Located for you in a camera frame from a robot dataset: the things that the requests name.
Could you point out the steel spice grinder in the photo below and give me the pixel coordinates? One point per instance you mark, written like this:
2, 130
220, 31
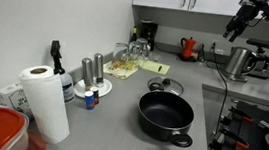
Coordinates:
98, 68
87, 71

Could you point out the white paper towel roll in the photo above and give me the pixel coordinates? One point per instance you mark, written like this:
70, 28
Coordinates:
47, 109

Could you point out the dark wine bottle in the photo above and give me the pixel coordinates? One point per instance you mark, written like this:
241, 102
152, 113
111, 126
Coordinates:
134, 34

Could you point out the white cardboard box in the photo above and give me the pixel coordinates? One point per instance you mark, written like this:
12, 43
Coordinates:
9, 97

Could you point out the black clamp orange trigger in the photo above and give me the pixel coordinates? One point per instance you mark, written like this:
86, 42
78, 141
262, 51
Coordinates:
245, 119
239, 144

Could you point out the stainless steel kettle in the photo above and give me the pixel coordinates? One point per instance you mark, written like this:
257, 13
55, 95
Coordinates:
238, 62

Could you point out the glass pot lid black knob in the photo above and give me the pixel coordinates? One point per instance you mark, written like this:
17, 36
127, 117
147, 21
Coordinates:
173, 86

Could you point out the small blue spice jar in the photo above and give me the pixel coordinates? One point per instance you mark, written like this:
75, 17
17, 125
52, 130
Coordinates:
89, 101

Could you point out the spray bottle black trigger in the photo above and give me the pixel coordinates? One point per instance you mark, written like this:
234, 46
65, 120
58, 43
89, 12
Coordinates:
66, 88

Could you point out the clear drinking glass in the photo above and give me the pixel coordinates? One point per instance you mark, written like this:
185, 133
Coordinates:
145, 47
120, 53
135, 51

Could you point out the black exterior camera bar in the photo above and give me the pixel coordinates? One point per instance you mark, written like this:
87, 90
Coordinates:
262, 43

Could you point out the black cooking pot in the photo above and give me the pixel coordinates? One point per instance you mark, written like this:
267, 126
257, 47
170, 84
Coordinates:
165, 116

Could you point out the red moka pot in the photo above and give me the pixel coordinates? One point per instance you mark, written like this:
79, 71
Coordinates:
188, 47

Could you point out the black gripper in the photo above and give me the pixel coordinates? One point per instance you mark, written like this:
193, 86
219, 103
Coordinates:
245, 13

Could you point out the black coffee maker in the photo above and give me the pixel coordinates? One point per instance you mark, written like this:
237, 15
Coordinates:
147, 32

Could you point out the white round plate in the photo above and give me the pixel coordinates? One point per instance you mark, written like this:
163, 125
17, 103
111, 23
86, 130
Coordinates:
105, 88

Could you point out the black pen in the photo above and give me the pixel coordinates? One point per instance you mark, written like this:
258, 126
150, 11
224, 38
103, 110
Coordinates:
159, 68

